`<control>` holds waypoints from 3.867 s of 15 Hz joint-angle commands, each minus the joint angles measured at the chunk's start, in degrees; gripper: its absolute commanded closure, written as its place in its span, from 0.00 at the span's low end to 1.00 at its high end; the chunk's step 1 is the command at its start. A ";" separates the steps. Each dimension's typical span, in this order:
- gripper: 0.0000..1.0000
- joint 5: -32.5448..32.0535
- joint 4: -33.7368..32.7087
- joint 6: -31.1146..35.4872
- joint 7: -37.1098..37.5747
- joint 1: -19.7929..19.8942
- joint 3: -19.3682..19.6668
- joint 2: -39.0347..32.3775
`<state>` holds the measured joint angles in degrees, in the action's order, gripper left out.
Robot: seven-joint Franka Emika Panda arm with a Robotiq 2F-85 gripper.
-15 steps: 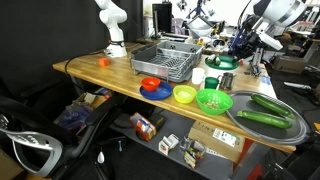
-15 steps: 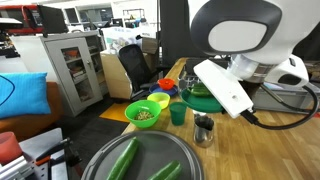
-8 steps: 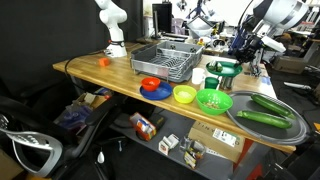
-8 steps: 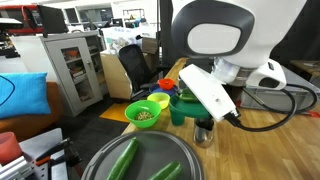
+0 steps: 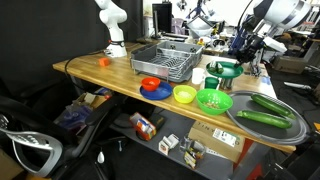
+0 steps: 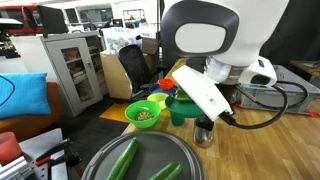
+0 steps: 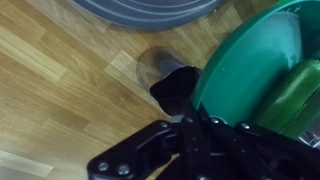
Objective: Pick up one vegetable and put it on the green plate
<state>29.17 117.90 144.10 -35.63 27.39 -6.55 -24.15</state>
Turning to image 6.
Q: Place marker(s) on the grey metal cabinet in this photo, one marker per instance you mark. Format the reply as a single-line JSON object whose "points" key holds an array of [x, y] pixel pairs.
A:
{"points": [[71, 70]]}

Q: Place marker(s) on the grey plastic storage bin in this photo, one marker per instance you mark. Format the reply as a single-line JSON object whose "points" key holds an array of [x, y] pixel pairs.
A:
{"points": [[300, 96]]}

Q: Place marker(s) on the shiny metal cup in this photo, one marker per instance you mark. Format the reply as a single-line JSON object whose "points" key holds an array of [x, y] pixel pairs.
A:
{"points": [[203, 136]]}

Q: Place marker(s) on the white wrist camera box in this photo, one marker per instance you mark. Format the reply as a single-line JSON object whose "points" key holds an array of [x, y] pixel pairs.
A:
{"points": [[201, 90]]}

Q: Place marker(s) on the blue cushion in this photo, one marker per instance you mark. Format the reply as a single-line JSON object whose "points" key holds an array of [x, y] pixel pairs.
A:
{"points": [[23, 95]]}

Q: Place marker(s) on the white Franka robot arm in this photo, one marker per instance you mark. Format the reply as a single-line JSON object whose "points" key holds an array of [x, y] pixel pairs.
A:
{"points": [[233, 26]]}

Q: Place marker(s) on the large green zucchini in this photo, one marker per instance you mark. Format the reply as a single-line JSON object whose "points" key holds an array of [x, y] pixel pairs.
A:
{"points": [[125, 160], [166, 171]]}

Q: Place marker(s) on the light wooden cabinet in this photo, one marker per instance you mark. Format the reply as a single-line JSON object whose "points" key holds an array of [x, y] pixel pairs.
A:
{"points": [[115, 75]]}

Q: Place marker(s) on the black office chair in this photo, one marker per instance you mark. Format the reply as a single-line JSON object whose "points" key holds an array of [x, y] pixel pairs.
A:
{"points": [[135, 68]]}

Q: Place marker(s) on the red cylinder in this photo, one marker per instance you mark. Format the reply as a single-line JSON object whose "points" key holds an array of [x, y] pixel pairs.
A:
{"points": [[9, 148]]}

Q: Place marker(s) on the round grey metal tray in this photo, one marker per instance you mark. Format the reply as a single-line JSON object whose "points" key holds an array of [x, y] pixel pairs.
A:
{"points": [[156, 146]]}

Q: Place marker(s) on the black hand tool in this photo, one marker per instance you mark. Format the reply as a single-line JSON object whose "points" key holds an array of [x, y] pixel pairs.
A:
{"points": [[55, 151]]}

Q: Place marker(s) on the bright green bowl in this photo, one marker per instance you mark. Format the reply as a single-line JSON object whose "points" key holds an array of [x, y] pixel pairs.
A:
{"points": [[143, 116]]}

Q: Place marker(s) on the dark green plate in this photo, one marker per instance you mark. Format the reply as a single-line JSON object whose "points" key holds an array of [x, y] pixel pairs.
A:
{"points": [[181, 108]]}

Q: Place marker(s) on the yellow bowl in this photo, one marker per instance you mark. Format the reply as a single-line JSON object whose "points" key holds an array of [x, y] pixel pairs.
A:
{"points": [[157, 99]]}

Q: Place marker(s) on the red machine frame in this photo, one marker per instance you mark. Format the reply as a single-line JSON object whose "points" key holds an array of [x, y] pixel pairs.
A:
{"points": [[18, 18]]}

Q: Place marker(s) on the orange sofa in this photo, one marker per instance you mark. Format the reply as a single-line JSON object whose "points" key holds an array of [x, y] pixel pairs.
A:
{"points": [[30, 126]]}

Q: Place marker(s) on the orange-red bowl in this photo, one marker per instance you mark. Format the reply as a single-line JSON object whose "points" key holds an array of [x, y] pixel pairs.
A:
{"points": [[166, 84]]}

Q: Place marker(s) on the yellow floor mat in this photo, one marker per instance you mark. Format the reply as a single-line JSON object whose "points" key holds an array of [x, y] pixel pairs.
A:
{"points": [[115, 113]]}

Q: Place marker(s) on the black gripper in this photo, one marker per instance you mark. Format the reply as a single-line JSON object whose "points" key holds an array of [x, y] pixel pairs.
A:
{"points": [[196, 65]]}

